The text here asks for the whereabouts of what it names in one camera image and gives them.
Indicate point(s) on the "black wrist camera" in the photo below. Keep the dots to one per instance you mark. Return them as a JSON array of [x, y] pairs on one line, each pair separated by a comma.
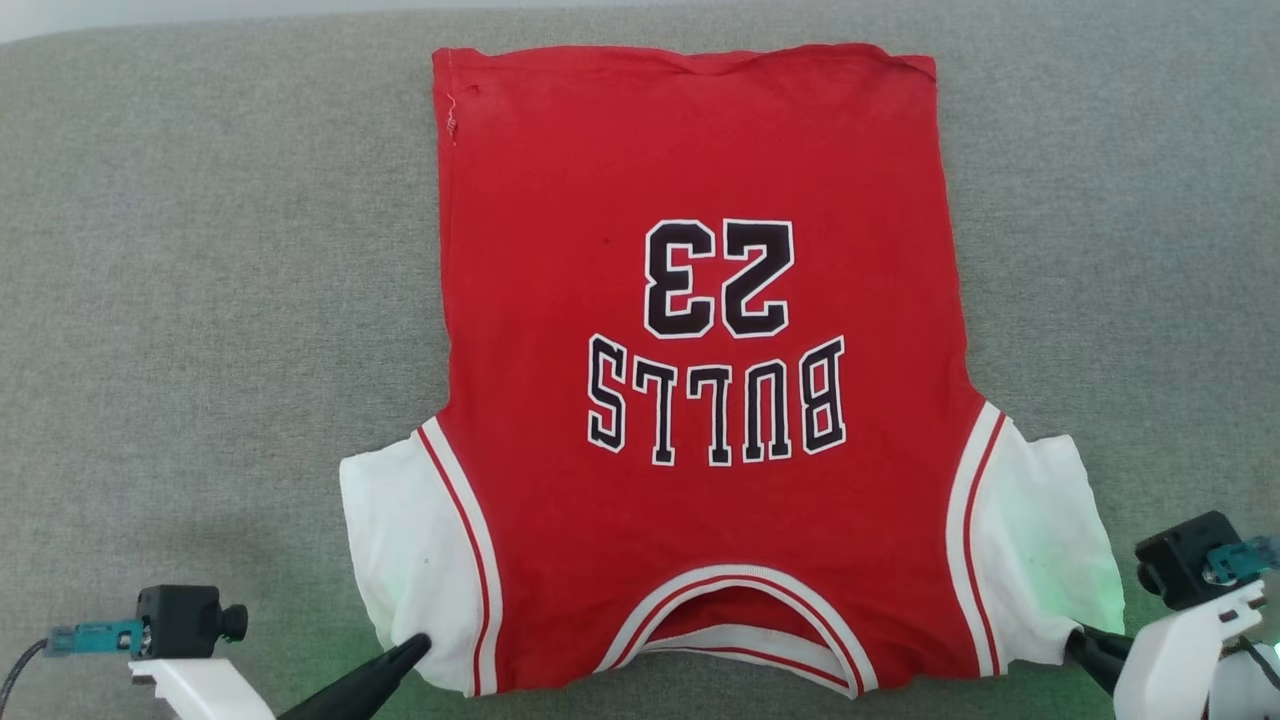
[[180, 620], [1180, 560]]

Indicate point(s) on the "red and white basketball jersey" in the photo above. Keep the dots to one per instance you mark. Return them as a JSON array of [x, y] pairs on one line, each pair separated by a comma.
[[700, 150]]

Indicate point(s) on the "teal right camera connector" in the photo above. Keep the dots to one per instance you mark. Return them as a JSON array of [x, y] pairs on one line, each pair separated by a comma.
[[1245, 560]]

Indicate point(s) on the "grey fabric sofa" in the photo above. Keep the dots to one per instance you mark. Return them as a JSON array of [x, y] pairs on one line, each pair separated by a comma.
[[200, 300]]

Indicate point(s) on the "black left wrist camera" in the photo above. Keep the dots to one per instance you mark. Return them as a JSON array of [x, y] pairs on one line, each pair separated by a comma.
[[180, 620]]

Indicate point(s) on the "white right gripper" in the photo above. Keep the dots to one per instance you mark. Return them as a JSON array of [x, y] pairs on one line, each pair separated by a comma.
[[1160, 670]]

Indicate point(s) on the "teal left camera connector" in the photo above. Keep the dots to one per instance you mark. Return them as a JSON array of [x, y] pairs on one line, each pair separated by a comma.
[[95, 637]]

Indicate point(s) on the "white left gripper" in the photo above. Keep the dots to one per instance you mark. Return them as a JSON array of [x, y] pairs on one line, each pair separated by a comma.
[[200, 690]]

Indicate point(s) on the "teal camera connector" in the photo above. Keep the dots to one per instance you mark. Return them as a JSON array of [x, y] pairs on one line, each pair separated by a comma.
[[95, 637], [1245, 560]]

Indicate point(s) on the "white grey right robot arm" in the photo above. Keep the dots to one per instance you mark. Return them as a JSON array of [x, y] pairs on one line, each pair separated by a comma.
[[1240, 695]]

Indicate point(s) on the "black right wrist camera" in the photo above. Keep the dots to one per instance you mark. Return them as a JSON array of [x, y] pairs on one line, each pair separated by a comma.
[[1180, 560]]

